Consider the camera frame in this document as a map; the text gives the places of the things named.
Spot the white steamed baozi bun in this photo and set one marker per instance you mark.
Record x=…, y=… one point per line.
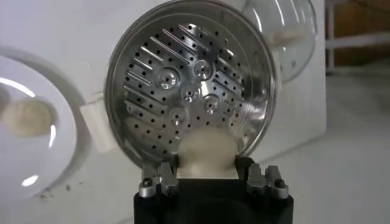
x=207, y=152
x=29, y=117

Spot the white round plate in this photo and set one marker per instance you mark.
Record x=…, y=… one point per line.
x=30, y=158

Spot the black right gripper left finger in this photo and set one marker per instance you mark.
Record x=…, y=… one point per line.
x=164, y=179

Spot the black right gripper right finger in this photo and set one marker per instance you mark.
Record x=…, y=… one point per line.
x=262, y=179

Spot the stainless steel steamer basket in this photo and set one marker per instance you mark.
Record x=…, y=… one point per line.
x=189, y=76

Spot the white side table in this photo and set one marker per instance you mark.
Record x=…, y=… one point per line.
x=359, y=40

